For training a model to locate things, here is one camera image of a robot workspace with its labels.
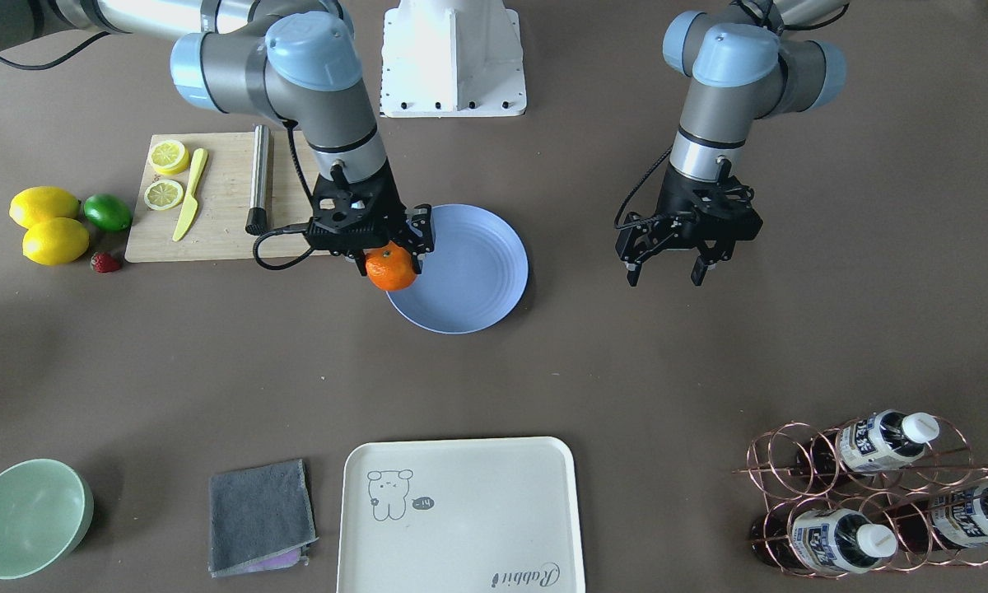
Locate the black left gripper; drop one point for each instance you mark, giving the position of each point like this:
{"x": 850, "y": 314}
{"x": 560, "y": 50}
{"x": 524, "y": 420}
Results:
{"x": 677, "y": 198}

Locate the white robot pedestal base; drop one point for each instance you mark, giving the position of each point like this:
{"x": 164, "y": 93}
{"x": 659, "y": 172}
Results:
{"x": 452, "y": 59}

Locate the lemon slice upper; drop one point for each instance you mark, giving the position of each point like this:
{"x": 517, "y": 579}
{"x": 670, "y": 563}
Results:
{"x": 169, "y": 157}

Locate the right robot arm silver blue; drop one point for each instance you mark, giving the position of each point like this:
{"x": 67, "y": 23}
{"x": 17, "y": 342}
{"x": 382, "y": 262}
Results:
{"x": 293, "y": 62}

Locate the dark drink bottle top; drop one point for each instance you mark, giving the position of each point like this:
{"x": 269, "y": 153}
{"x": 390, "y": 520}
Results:
{"x": 884, "y": 441}

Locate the yellow lemon lower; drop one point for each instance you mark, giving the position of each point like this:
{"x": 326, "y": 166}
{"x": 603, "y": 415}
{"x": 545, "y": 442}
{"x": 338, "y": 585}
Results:
{"x": 57, "y": 241}

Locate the red strawberry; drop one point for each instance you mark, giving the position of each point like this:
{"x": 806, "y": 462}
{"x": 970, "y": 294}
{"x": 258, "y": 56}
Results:
{"x": 105, "y": 262}

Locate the lemon slice lower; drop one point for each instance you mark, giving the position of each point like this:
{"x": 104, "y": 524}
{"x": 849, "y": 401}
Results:
{"x": 163, "y": 194}

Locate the yellow plastic knife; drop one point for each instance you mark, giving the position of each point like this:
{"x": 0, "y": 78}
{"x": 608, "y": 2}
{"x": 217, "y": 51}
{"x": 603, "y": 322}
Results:
{"x": 190, "y": 204}

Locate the blue plate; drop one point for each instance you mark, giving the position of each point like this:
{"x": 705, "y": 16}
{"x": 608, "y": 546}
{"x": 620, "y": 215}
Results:
{"x": 474, "y": 278}

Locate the yellow lemon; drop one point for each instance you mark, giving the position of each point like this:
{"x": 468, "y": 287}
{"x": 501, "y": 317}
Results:
{"x": 57, "y": 241}
{"x": 38, "y": 204}

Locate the dark drink bottle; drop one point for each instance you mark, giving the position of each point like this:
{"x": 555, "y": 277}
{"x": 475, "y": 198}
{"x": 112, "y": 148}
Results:
{"x": 884, "y": 441}
{"x": 957, "y": 520}
{"x": 827, "y": 543}

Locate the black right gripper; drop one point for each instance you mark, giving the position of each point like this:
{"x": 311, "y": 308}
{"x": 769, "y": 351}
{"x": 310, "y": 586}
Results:
{"x": 421, "y": 231}

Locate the green lime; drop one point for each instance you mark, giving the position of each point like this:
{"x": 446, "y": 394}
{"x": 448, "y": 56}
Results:
{"x": 107, "y": 212}

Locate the copper wire bottle rack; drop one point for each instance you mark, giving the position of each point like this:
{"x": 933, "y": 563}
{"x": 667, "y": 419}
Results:
{"x": 947, "y": 465}

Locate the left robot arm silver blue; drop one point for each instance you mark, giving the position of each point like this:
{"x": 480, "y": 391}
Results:
{"x": 742, "y": 68}

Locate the grey folded cloth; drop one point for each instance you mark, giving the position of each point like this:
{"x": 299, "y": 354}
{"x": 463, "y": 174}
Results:
{"x": 260, "y": 519}

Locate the cream rectangular tray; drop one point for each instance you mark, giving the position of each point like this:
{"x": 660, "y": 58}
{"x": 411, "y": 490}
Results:
{"x": 467, "y": 515}

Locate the green bowl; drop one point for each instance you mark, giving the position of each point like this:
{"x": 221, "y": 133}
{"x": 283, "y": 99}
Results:
{"x": 46, "y": 508}

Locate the yellow lemon upper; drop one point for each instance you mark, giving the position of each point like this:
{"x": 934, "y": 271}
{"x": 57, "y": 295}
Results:
{"x": 38, "y": 204}

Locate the lemon slice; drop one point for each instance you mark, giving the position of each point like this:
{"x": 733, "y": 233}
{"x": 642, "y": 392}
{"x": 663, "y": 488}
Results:
{"x": 163, "y": 194}
{"x": 169, "y": 157}

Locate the steel cylinder black tip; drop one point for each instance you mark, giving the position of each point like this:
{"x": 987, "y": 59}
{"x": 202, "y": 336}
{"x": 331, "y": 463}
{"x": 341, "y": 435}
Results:
{"x": 260, "y": 189}

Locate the orange fruit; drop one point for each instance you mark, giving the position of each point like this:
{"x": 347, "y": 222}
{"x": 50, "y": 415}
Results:
{"x": 390, "y": 267}

